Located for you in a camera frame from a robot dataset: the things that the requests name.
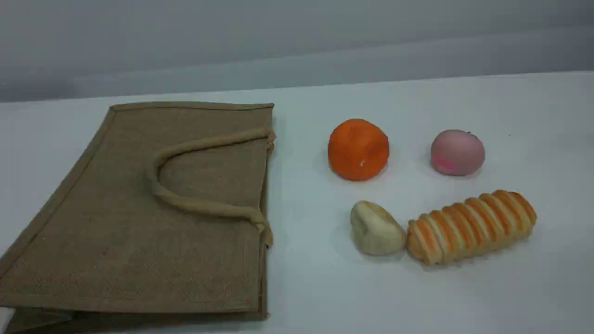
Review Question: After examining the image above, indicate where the pink toy peach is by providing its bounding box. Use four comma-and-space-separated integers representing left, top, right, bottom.
431, 129, 486, 177

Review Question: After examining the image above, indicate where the long striped toy bread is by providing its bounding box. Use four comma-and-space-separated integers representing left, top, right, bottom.
407, 190, 537, 266

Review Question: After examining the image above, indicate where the brown jute tote bag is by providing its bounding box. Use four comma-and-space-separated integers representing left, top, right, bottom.
0, 102, 276, 334

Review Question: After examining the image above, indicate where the orange toy fruit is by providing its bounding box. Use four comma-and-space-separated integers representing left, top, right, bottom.
328, 119, 390, 181

